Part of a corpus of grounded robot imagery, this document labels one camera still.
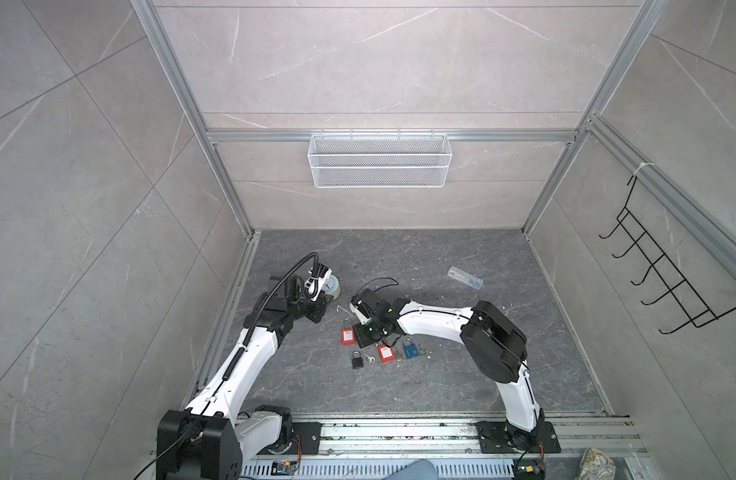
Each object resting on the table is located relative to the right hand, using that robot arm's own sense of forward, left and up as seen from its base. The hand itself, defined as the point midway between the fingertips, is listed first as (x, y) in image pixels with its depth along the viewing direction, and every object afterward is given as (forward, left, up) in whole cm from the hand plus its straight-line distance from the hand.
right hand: (357, 337), depth 91 cm
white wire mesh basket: (+50, -9, +30) cm, 59 cm away
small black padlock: (-8, 0, 0) cm, 8 cm away
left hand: (+7, +8, +17) cm, 20 cm away
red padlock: (-6, -9, +2) cm, 11 cm away
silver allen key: (+10, +7, 0) cm, 12 cm away
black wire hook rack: (+1, -73, +30) cm, 79 cm away
